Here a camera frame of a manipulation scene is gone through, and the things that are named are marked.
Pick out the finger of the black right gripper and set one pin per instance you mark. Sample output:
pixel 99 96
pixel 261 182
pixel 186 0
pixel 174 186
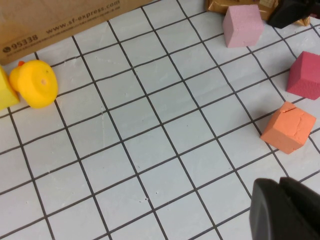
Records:
pixel 290 11

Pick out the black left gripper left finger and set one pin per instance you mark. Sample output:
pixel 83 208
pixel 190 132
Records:
pixel 267 215

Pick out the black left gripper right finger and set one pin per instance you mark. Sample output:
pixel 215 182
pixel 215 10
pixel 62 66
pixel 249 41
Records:
pixel 307 215

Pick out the orange cracker snack pack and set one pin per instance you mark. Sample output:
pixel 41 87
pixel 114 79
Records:
pixel 216 5

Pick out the light pink foam cube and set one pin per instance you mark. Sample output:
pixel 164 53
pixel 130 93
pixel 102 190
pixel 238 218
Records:
pixel 242 27

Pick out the red foam cube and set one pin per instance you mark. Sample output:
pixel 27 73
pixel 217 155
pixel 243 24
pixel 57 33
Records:
pixel 305 75

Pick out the orange foam cube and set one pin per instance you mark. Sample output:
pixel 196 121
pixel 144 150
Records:
pixel 287 127

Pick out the cardboard box with F2 print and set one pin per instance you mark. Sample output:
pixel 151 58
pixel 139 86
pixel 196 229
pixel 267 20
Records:
pixel 62 17

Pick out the yellow rubber duck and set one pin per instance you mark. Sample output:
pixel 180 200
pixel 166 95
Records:
pixel 37 85

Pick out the yellow foam block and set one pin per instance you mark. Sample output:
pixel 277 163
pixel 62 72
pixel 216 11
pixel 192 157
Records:
pixel 6 92

